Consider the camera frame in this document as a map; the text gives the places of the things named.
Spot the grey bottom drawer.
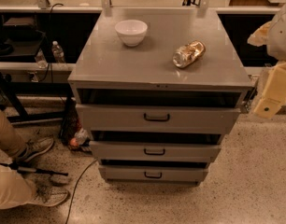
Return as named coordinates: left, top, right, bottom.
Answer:
left=99, top=165, right=208, bottom=182

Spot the grey drawer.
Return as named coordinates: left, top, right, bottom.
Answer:
left=76, top=105, right=240, bottom=134
left=99, top=165, right=208, bottom=182
left=90, top=141, right=221, bottom=162

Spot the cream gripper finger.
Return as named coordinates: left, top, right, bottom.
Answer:
left=253, top=61, right=286, bottom=119
left=247, top=21, right=271, bottom=47

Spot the grey top drawer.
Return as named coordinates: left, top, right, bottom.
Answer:
left=76, top=105, right=240, bottom=134

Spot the black rod tool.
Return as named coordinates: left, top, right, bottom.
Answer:
left=0, top=163, right=68, bottom=176

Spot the grey sneaker lower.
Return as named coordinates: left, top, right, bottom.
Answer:
left=28, top=185, right=69, bottom=207

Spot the clear water bottle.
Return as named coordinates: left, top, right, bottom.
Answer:
left=51, top=41, right=65, bottom=63
left=35, top=49, right=48, bottom=69

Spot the white ceramic bowl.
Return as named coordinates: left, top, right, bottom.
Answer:
left=115, top=20, right=148, bottom=47

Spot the dark bag with items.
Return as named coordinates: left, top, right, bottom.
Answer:
left=59, top=99, right=91, bottom=152

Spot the grey metal drawer cabinet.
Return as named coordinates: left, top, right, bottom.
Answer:
left=67, top=7, right=255, bottom=187

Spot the grey sneaker upper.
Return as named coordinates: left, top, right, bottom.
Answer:
left=16, top=137, right=54, bottom=163

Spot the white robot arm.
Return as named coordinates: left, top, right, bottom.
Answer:
left=248, top=3, right=286, bottom=119

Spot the person's leg khaki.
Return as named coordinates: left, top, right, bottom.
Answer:
left=0, top=165, right=36, bottom=209
left=0, top=110, right=27, bottom=158

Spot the black floor cable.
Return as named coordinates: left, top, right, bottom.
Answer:
left=64, top=158, right=99, bottom=224

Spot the black table stand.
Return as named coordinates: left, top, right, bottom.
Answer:
left=0, top=72, right=65, bottom=123

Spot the black hanging cable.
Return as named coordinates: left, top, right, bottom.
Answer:
left=38, top=2, right=64, bottom=83

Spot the grey sneaker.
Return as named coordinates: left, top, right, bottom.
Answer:
left=16, top=137, right=54, bottom=163
left=28, top=185, right=69, bottom=207

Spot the person's lower leg khaki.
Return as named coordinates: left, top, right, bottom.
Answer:
left=0, top=165, right=36, bottom=209

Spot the person's upper leg khaki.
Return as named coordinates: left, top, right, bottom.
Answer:
left=0, top=110, right=27, bottom=158

